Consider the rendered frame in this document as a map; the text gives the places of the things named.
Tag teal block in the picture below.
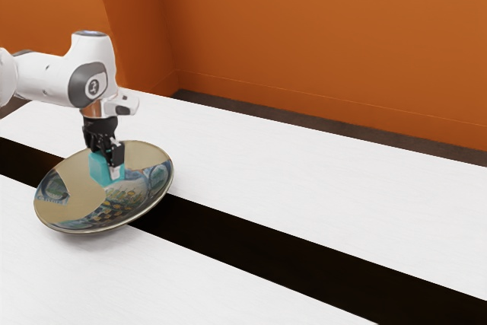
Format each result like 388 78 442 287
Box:
88 150 126 189

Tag printed shallow plate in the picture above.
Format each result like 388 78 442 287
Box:
33 139 175 236

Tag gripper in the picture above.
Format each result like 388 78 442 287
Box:
81 114 126 172

